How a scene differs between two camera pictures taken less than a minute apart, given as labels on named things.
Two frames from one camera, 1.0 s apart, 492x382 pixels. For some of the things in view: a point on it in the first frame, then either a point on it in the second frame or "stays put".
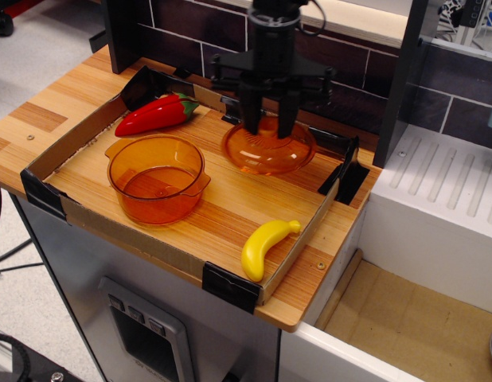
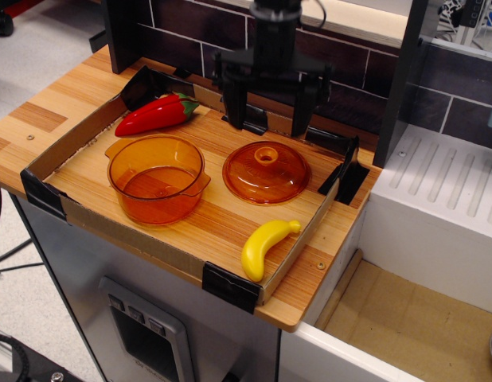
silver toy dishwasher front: (142, 319) stays put
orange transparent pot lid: (268, 153) -> (266, 173)
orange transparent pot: (156, 179) stays put
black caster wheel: (2, 24) stays put
